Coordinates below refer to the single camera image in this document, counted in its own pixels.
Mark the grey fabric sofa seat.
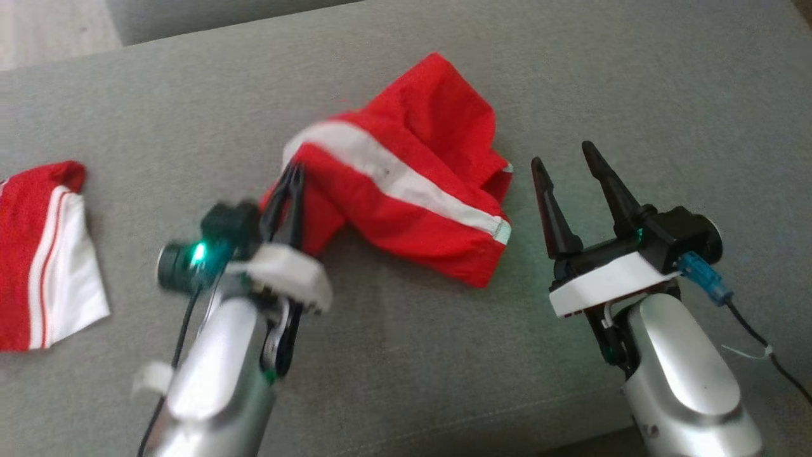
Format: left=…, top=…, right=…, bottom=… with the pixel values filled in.
left=0, top=0, right=812, bottom=457

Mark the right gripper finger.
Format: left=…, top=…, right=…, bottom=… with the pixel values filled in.
left=582, top=141, right=657, bottom=239
left=532, top=157, right=584, bottom=259

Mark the grey fabric sofa cushion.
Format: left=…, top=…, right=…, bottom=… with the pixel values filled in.
left=105, top=0, right=362, bottom=46

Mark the red garment white side panel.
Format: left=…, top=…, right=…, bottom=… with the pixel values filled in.
left=0, top=160, right=112, bottom=353

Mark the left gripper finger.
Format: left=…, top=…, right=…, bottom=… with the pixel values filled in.
left=260, top=164, right=298, bottom=243
left=279, top=162, right=306, bottom=248

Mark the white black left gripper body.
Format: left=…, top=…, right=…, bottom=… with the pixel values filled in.
left=225, top=244, right=334, bottom=381

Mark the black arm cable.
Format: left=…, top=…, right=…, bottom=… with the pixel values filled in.
left=723, top=298, right=812, bottom=407
left=136, top=286, right=207, bottom=457

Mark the red garment wide white stripe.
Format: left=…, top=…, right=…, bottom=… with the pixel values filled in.
left=259, top=52, right=514, bottom=289

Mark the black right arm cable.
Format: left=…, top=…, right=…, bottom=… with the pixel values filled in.
left=723, top=298, right=812, bottom=407

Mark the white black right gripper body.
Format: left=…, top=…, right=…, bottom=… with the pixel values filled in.
left=548, top=225, right=681, bottom=381

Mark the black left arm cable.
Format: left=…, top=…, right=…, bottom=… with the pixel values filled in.
left=136, top=286, right=207, bottom=457

